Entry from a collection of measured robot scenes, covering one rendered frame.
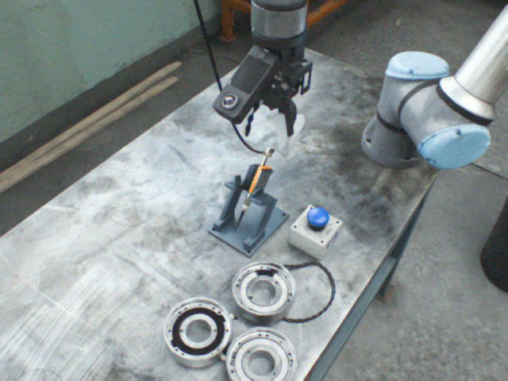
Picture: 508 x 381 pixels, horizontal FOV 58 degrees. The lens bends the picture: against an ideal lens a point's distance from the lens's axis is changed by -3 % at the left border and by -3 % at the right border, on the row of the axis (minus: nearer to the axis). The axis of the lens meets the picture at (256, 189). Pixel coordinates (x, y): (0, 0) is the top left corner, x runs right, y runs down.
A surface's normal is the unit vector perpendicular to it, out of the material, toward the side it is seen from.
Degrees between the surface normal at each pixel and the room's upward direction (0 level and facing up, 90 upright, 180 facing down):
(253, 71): 31
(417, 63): 7
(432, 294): 0
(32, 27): 90
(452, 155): 97
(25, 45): 90
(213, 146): 0
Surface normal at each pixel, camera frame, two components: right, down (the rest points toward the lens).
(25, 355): 0.04, -0.69
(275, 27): -0.12, 0.72
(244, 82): -0.26, -0.29
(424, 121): -0.90, -0.12
